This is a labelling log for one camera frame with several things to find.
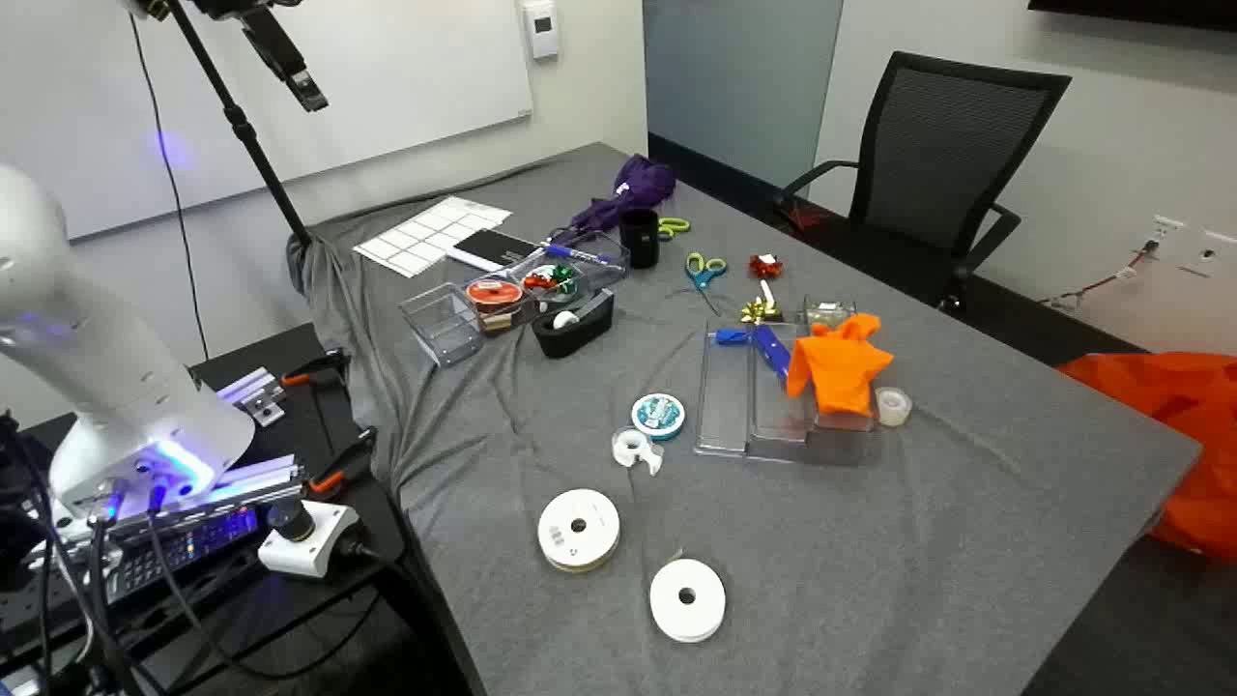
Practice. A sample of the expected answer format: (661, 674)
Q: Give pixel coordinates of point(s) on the red gift bow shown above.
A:
(765, 265)

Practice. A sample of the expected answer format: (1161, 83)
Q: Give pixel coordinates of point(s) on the blue marker pen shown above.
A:
(586, 253)

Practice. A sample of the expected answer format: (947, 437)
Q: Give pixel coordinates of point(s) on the white emergency stop button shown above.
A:
(307, 537)

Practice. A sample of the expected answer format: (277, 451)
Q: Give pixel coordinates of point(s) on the small clear tape roll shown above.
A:
(896, 406)

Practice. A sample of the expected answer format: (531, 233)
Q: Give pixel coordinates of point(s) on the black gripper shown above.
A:
(272, 41)

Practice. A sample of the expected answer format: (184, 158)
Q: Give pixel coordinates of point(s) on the black robot cart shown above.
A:
(255, 618)

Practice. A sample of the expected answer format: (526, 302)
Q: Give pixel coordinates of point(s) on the black tape dispenser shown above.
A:
(572, 331)

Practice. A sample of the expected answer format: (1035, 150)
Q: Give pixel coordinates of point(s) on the white green ribbon spool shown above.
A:
(564, 279)

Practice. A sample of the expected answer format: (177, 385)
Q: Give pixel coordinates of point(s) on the silver metal bracket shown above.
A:
(254, 390)

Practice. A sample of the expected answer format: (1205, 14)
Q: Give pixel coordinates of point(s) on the small red ribbon bow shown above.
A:
(535, 279)

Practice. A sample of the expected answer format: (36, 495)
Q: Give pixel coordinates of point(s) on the silver gift bow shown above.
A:
(823, 313)

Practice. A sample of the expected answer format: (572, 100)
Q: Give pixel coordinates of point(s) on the empty clear plastic box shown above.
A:
(441, 324)

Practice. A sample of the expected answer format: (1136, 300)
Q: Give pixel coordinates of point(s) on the white wall outlet plate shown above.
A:
(1213, 253)

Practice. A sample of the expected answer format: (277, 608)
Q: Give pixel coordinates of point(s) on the black wall television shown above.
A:
(1133, 9)

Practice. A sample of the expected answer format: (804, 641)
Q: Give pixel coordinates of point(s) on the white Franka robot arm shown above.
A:
(119, 371)

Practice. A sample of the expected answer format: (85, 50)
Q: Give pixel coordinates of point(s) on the small green blue scissors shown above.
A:
(675, 226)

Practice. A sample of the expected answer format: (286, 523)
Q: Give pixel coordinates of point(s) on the large blue green scissors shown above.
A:
(704, 266)

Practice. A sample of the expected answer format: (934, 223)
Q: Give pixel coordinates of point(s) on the teal ribbon spool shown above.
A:
(660, 413)

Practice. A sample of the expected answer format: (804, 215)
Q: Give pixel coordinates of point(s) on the purple folded umbrella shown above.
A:
(628, 185)

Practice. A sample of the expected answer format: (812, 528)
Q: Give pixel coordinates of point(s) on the gold gift bow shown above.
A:
(758, 311)

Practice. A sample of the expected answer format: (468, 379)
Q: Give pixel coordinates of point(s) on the white wall thermostat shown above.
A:
(541, 23)

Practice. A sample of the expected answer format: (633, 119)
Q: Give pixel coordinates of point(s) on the orange ribbon spool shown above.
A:
(494, 296)

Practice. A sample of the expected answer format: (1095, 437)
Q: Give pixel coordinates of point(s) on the robot controller box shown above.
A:
(193, 523)

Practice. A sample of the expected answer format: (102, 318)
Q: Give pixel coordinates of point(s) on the gray table cloth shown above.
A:
(838, 564)

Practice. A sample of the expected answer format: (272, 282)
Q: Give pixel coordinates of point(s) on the small white tape dispenser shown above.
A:
(637, 451)

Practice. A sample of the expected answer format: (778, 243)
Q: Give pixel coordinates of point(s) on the black mesh office chair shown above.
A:
(941, 147)

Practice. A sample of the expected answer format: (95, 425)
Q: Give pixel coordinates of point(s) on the white label sheet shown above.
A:
(417, 238)

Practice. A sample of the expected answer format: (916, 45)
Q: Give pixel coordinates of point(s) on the clear box of ribbons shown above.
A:
(597, 270)

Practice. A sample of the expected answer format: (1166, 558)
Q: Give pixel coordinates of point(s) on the clear acrylic tray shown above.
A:
(723, 406)

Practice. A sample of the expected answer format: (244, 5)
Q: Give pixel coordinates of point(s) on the white whiteboard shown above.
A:
(412, 61)

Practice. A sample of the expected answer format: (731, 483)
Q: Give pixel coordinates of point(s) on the orange bag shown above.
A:
(1191, 425)

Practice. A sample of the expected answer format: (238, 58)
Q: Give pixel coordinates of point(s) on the black tablet with white edge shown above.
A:
(494, 250)

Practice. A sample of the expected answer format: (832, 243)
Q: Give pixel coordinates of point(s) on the black cup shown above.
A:
(639, 242)

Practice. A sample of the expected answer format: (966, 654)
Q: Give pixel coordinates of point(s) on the black camera tripod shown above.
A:
(244, 135)

